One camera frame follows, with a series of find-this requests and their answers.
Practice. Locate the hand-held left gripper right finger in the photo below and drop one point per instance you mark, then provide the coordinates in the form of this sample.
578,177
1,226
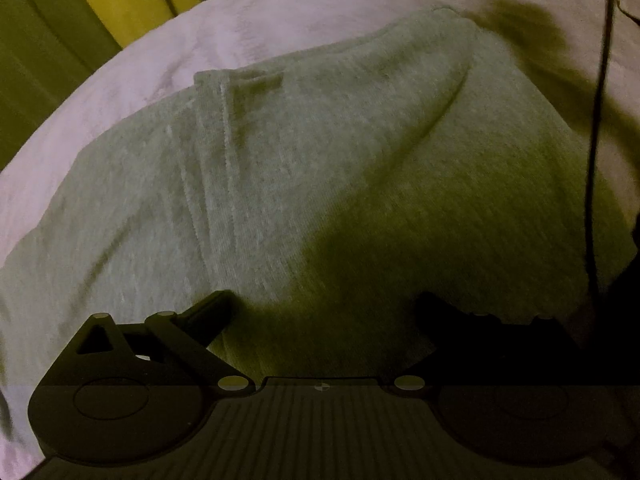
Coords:
445,322

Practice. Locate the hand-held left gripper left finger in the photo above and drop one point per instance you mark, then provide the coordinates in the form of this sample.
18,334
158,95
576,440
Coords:
202,317

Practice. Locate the grey sweat pants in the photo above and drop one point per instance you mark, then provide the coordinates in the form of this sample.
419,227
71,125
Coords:
300,160

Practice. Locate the green curtain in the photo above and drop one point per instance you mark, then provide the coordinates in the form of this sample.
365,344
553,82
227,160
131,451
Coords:
45,50

